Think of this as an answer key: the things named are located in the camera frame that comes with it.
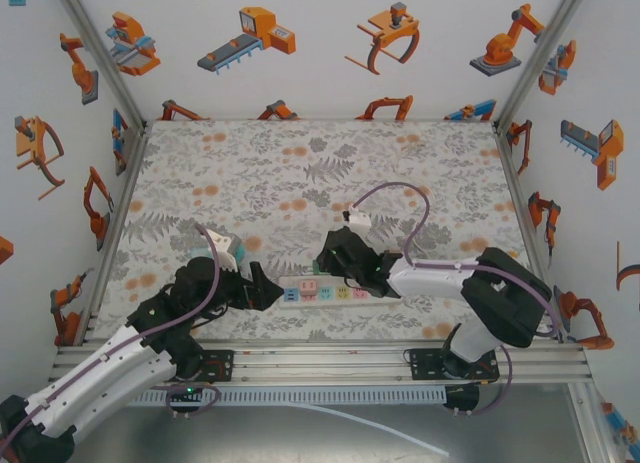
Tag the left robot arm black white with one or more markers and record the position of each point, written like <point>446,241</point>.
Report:
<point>100,378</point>

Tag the aluminium frame post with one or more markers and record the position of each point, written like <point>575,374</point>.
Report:
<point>102,58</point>
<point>539,58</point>

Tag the aluminium frame rail with grooves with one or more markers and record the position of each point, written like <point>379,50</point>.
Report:
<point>325,365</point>

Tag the floral table cover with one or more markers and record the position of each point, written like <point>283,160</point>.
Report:
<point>325,148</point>

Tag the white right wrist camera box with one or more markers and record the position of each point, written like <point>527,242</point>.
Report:
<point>359,218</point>

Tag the aluminium side rail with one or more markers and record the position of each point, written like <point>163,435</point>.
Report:
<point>112,233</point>
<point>506,153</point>

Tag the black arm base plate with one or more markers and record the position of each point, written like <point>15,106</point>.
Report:
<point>425,365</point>
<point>222,365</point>

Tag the aluminium frame leg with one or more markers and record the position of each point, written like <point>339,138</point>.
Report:
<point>597,428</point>

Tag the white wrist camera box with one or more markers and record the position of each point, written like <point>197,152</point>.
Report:
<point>359,218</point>
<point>228,250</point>

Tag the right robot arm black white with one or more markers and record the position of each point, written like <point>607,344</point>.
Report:
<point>505,298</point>

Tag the black controller box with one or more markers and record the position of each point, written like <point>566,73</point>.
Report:
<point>462,395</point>

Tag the white plastic tube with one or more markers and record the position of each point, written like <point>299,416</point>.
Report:
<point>440,450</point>

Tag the controller board with green light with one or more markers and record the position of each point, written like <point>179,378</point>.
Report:
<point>186,392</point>

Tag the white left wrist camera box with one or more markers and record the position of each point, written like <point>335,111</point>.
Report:
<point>228,250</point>

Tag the white power strip coloured sockets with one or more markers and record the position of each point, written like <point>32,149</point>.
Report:
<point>330,303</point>

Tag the green plug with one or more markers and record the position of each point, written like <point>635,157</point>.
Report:
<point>318,269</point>

